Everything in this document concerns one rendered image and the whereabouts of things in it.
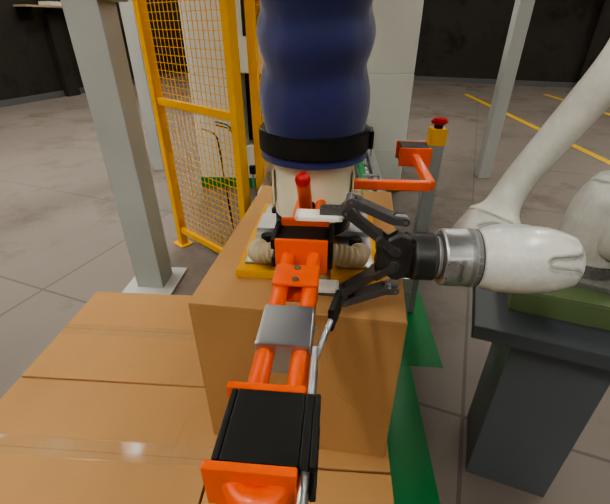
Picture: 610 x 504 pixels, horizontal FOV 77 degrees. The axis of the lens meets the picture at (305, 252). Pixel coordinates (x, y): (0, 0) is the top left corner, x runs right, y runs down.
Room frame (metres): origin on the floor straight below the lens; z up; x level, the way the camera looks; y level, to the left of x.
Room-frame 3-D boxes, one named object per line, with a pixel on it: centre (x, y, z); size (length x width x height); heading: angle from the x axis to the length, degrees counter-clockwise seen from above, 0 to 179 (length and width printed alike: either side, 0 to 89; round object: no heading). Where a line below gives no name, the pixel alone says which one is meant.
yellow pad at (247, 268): (0.81, 0.08, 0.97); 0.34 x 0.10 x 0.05; 175
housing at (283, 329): (0.34, 0.02, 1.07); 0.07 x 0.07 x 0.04; 85
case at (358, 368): (0.83, -0.02, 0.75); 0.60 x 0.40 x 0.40; 172
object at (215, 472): (0.20, 0.04, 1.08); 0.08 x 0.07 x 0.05; 175
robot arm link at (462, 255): (0.51, -0.23, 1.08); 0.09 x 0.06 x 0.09; 176
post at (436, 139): (1.70, -0.58, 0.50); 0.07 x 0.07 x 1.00; 86
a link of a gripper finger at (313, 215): (0.52, -0.02, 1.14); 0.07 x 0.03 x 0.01; 86
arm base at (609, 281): (0.88, -0.75, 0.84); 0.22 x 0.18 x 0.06; 151
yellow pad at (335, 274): (0.79, -0.11, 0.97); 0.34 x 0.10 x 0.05; 175
